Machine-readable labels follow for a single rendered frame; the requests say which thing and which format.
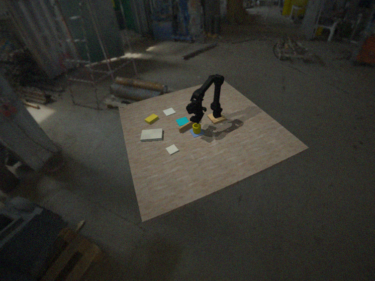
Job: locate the yellow cup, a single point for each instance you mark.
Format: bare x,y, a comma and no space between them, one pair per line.
196,128

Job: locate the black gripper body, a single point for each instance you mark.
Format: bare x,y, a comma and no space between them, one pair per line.
198,112

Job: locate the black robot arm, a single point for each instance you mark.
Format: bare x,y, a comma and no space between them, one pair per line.
199,94

